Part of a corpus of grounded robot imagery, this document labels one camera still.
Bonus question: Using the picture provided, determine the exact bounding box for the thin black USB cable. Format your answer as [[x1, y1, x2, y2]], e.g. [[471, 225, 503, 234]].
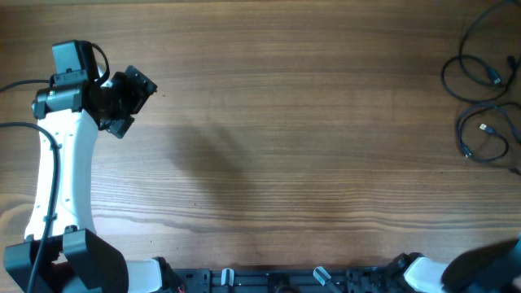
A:
[[454, 101, 521, 164], [440, 0, 521, 104]]

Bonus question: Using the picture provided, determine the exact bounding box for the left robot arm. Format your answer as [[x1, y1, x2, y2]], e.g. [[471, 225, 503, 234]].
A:
[[3, 40, 164, 292]]

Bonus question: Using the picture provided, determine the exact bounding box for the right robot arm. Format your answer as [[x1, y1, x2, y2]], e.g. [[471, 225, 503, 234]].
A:
[[386, 237, 520, 293]]

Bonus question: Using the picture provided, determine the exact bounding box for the left camera black cable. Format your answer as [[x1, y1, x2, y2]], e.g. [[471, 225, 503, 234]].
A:
[[0, 78, 62, 293]]

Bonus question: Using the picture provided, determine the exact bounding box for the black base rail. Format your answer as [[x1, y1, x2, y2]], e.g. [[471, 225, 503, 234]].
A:
[[173, 267, 407, 293]]

